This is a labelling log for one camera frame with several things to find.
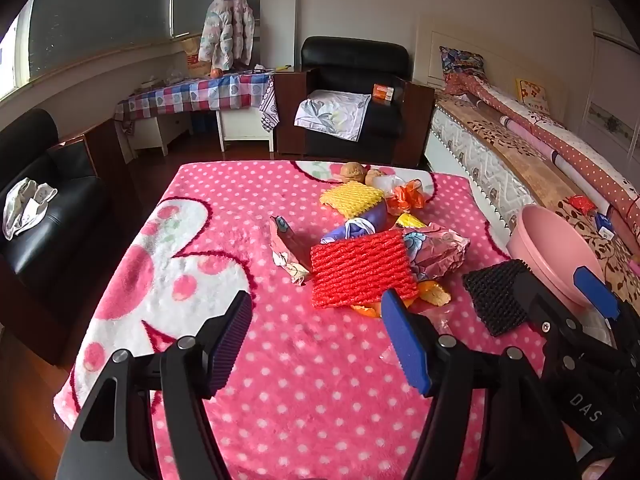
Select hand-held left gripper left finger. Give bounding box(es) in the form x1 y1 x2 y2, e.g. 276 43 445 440
55 290 253 480

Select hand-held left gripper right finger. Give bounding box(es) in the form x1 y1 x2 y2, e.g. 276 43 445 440
381 287 581 480

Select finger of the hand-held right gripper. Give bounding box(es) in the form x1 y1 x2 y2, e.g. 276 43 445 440
512 261 583 356
573 266 640 331

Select clear plastic wrapper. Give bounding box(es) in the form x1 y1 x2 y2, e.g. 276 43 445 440
425 307 453 333

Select black foam fruit net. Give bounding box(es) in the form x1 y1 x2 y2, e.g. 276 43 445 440
462 259 533 337

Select pink plastic bucket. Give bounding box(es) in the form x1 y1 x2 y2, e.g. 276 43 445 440
506 205 608 311

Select red foam fruit net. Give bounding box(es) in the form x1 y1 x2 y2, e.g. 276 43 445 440
310 231 418 309

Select pink floral paper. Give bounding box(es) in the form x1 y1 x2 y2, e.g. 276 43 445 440
400 225 471 281
269 216 312 286

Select yellow snack wrapper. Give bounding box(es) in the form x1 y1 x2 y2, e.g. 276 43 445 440
395 212 428 231

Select purple cloth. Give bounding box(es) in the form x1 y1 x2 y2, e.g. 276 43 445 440
322 203 388 241

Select orange and white plastic wrapper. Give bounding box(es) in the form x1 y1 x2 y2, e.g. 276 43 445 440
372 174 427 211

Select yellow foam fruit net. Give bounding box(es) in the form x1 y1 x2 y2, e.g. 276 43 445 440
320 183 386 219

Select pink polka dot blanket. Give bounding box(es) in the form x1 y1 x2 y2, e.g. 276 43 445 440
52 160 551 480

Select red dotted quilt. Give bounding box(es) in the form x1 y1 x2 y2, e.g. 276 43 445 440
445 72 640 251

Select pink rolled mat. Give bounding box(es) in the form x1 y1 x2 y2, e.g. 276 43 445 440
500 115 611 216

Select brown leaf pattern blanket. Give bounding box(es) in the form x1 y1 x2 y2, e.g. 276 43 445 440
435 95 640 306

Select white bed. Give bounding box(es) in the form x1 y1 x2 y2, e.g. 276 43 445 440
415 15 640 281

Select white wardrobe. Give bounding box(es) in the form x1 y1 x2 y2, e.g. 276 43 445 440
580 5 640 161

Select yellow floral pillow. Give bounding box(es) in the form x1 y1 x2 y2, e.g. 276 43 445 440
515 78 553 113

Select black leather sofa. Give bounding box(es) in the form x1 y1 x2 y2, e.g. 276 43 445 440
0 108 131 366

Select white floral pillowcase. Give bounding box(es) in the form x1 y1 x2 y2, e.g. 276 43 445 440
293 89 372 142

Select white crumpled cloth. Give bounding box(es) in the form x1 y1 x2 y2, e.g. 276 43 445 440
2 178 58 241

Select checked tablecloth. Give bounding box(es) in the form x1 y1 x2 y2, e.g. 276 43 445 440
114 72 281 133

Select colourful cartoon pillow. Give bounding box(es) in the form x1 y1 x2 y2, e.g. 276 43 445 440
439 46 487 86

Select black leather armchair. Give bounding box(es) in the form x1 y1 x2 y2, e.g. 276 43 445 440
274 36 435 168

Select brown paper bag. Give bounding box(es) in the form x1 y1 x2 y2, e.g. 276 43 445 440
181 35 211 78

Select white patterned padded jacket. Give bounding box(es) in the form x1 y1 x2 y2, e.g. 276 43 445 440
198 0 256 71

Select window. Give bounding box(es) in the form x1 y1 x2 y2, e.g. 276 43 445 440
0 0 263 101

